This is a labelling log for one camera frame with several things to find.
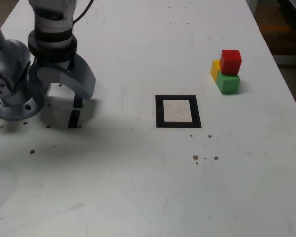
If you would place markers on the black tape strip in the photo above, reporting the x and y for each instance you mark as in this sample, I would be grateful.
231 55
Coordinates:
74 119

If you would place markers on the brown wooden furniture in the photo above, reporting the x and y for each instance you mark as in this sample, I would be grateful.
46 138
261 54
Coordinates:
286 29

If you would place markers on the black tape square outline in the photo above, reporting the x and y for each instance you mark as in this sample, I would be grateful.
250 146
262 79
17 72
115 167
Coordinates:
160 111

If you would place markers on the green cube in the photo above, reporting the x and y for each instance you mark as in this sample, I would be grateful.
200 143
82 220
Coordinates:
228 84

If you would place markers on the red cube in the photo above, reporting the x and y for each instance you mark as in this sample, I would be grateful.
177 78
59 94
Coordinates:
230 63

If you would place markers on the yellow cube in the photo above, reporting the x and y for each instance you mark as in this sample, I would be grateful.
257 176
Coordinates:
215 70

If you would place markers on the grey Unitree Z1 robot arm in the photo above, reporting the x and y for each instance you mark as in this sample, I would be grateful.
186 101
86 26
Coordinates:
12 61

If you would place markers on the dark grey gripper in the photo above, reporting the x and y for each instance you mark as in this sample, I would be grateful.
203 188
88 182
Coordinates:
54 63

